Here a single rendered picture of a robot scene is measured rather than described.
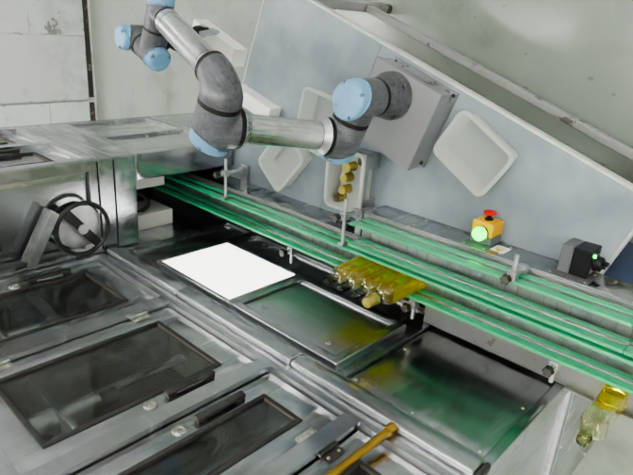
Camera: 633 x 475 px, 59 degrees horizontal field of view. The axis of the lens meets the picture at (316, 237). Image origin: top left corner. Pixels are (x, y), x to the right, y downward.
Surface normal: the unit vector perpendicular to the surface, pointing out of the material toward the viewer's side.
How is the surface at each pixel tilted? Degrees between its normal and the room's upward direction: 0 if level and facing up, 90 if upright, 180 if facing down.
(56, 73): 90
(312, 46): 0
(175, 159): 90
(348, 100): 7
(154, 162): 90
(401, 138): 1
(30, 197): 90
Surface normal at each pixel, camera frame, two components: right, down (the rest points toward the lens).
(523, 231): -0.68, 0.22
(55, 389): 0.07, -0.93
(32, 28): 0.73, 0.29
